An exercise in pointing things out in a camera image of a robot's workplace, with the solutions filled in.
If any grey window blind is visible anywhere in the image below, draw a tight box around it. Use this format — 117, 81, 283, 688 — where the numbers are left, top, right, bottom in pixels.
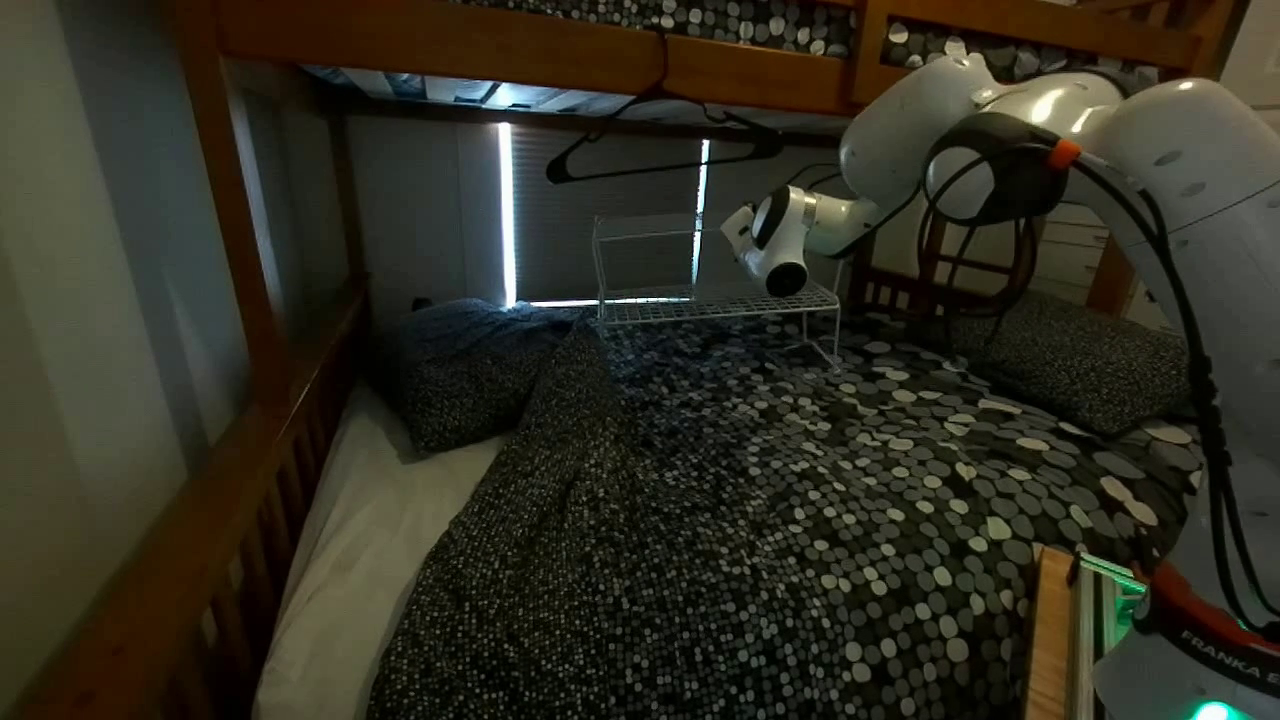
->
703, 133, 847, 294
512, 125, 703, 305
341, 118, 509, 318

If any dotted dark pillow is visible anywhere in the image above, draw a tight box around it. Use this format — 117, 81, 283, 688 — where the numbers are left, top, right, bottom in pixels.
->
375, 295, 591, 459
978, 285, 1199, 445

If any black clothes hanger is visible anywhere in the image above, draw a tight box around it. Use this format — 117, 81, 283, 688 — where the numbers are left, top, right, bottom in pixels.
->
540, 27, 791, 187

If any black duvet with grey dots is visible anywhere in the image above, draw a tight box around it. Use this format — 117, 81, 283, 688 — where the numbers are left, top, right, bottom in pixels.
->
366, 318, 1214, 720

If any white bed sheet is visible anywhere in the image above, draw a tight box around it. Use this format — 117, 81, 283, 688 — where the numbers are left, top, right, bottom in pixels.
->
248, 382, 512, 720

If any dotted bunk bedding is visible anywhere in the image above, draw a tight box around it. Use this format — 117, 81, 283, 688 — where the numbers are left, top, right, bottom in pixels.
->
458, 0, 1214, 88

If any wooden mounting board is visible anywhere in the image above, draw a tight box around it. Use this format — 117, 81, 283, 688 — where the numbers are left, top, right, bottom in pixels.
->
1021, 541, 1085, 720

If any wooden bunk bed frame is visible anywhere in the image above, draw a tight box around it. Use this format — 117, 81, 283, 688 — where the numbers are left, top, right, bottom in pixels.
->
0, 0, 1257, 720

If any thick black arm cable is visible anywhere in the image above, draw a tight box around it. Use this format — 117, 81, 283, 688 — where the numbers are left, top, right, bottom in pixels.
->
918, 108, 1280, 632

